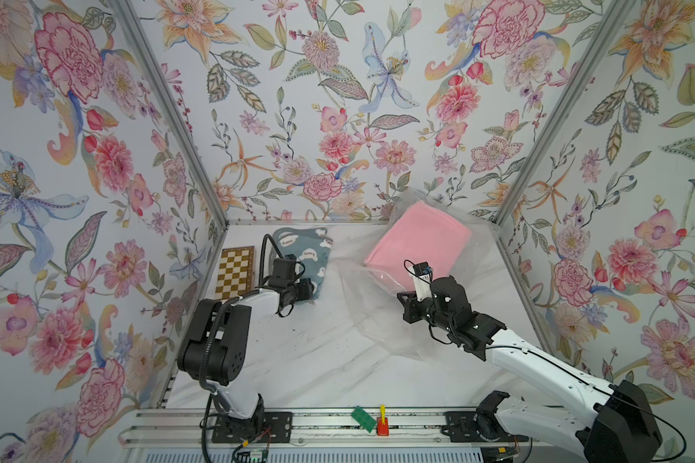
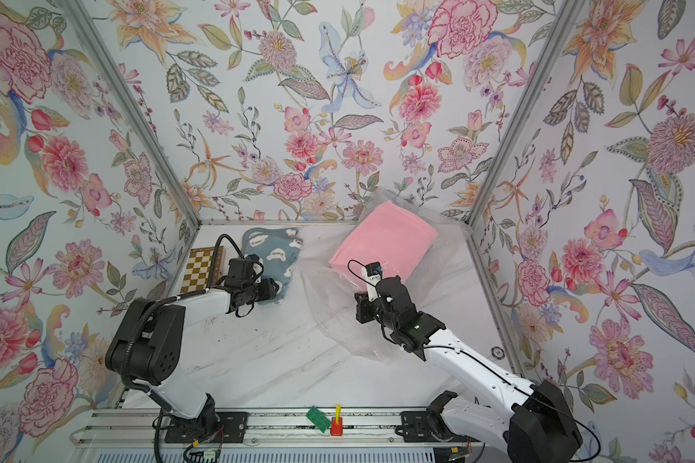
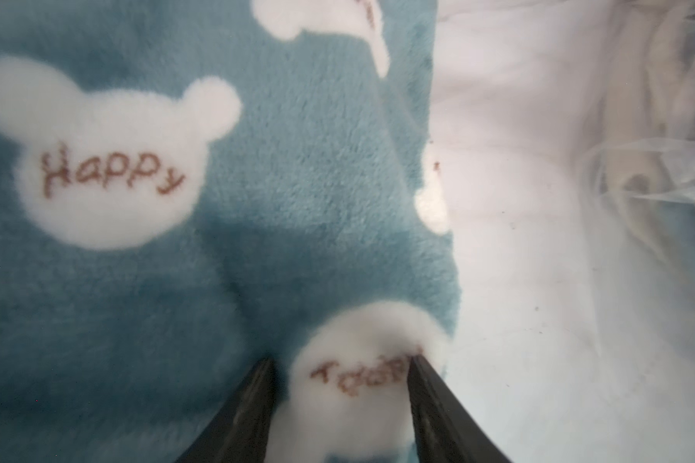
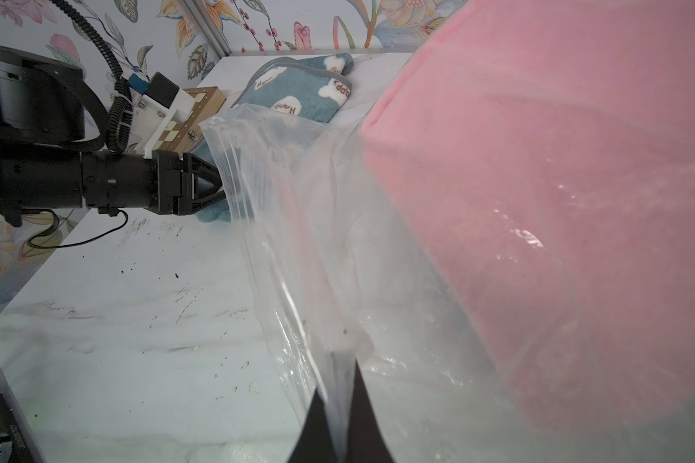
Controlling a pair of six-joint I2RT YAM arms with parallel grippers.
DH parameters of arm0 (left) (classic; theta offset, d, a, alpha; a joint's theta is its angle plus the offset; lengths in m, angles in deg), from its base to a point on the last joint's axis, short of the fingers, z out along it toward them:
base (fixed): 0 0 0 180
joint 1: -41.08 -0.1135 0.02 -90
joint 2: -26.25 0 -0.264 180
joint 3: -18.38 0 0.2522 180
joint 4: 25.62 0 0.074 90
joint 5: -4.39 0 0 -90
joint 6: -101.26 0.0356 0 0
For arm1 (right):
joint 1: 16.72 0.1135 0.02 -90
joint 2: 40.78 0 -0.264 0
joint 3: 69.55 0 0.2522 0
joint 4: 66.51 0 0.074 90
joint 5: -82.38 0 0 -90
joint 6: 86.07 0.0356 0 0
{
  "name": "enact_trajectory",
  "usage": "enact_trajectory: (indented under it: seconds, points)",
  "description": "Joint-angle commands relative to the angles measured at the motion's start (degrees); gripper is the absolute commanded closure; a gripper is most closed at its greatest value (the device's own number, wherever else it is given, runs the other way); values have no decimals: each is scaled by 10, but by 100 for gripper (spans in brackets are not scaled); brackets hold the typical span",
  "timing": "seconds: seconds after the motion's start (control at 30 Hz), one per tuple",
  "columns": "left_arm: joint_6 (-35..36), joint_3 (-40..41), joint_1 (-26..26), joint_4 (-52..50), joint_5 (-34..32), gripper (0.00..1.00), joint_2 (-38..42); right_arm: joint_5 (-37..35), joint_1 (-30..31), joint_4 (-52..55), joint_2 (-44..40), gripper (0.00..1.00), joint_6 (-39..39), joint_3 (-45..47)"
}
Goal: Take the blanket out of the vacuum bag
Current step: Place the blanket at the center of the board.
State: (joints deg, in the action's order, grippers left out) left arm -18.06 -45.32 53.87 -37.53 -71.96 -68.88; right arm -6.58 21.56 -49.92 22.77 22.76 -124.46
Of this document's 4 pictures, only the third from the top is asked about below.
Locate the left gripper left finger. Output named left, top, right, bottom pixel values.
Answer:
left=176, top=358, right=277, bottom=463

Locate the teal bear pattern blanket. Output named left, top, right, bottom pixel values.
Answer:
left=0, top=1, right=459, bottom=462

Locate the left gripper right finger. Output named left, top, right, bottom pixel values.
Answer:
left=407, top=355, right=510, bottom=463

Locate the clear plastic vacuum bag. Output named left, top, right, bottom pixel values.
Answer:
left=575, top=1, right=695, bottom=323

